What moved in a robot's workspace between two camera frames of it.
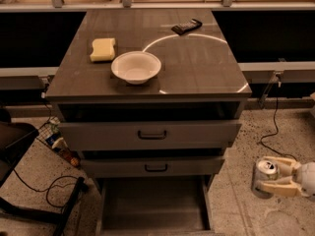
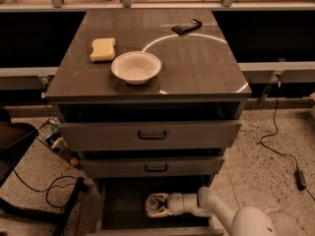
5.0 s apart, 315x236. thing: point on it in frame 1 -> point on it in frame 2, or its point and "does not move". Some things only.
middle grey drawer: (154, 167) does not move
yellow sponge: (102, 49) does not move
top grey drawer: (149, 136) does not move
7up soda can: (265, 170) -> (152, 204)
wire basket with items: (50, 135) does not move
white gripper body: (306, 177) -> (175, 204)
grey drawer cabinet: (151, 101) does not move
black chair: (15, 139) does not move
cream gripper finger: (285, 166) -> (163, 195)
